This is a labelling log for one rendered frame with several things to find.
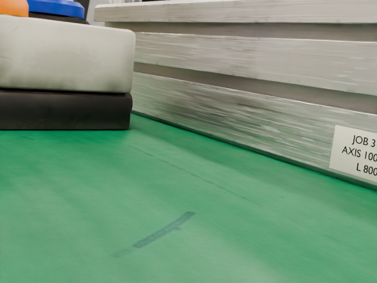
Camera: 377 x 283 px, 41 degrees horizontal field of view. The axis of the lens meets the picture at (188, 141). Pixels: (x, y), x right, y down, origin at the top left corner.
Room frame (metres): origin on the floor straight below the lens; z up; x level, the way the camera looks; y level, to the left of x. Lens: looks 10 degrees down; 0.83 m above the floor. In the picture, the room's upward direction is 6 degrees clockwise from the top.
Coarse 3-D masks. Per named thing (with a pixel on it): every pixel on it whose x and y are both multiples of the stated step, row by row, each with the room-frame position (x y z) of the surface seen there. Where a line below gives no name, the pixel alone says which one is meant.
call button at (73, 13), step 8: (32, 0) 0.29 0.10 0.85; (40, 0) 0.29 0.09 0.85; (48, 0) 0.29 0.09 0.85; (56, 0) 0.29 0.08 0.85; (64, 0) 0.30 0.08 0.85; (32, 8) 0.29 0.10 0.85; (40, 8) 0.29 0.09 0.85; (48, 8) 0.29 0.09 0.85; (56, 8) 0.29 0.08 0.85; (64, 8) 0.30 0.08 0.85; (72, 8) 0.30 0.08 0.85; (80, 8) 0.31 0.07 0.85; (64, 16) 0.31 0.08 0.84; (72, 16) 0.30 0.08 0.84; (80, 16) 0.31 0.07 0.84
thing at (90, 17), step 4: (92, 0) 0.49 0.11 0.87; (96, 0) 0.50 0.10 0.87; (100, 0) 0.50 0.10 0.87; (104, 0) 0.50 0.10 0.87; (92, 4) 0.49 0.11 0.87; (96, 4) 0.50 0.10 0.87; (88, 8) 0.49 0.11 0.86; (92, 8) 0.49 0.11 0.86; (88, 12) 0.49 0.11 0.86; (92, 12) 0.49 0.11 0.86; (88, 16) 0.49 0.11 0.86; (92, 16) 0.49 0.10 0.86; (88, 20) 0.49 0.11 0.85; (92, 20) 0.49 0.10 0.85; (92, 24) 0.50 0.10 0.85; (96, 24) 0.50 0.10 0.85; (100, 24) 0.50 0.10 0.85; (104, 24) 0.50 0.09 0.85
